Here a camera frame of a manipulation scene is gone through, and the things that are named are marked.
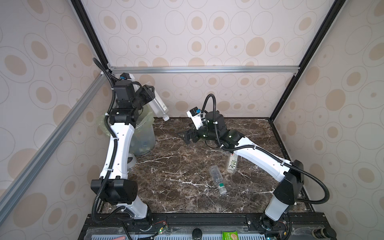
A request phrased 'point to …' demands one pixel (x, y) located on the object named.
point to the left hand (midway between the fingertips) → (153, 85)
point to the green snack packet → (232, 235)
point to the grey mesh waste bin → (143, 140)
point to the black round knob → (197, 233)
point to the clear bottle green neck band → (218, 178)
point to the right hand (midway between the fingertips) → (183, 129)
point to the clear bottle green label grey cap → (232, 165)
